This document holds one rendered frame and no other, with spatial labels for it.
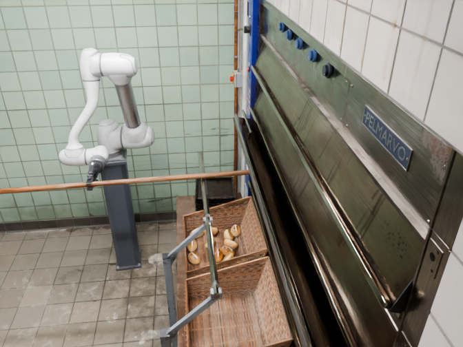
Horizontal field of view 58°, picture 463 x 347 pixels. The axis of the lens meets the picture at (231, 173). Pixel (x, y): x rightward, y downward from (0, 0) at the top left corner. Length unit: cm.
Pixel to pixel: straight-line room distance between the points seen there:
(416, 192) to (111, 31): 279
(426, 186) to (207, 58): 269
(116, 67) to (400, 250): 195
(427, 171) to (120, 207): 263
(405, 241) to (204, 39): 264
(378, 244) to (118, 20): 271
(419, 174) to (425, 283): 21
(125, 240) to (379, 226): 261
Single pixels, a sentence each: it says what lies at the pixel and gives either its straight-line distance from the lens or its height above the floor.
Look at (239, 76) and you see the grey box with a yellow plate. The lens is 309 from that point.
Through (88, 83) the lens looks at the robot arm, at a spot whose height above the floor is 164.
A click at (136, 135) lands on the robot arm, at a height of 122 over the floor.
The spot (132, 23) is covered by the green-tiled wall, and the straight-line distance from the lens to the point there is 335.
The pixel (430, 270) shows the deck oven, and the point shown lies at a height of 186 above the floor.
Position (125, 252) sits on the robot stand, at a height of 18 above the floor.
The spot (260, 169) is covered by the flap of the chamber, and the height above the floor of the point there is 141.
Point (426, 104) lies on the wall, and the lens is 86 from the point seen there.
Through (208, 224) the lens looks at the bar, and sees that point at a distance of 205.
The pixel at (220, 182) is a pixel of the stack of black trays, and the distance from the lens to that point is 311.
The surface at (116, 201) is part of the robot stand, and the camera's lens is 321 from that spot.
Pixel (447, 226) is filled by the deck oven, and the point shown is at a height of 197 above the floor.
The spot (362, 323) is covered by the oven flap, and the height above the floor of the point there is 151.
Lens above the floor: 242
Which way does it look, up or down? 31 degrees down
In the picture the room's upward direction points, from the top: straight up
